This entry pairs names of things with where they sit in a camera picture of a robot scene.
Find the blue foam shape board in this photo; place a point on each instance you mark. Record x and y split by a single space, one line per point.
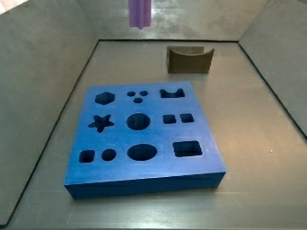
144 141

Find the purple star-shaped peg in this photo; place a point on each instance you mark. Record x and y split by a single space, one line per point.
140 13

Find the black curved holder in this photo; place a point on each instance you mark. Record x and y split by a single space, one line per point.
189 60

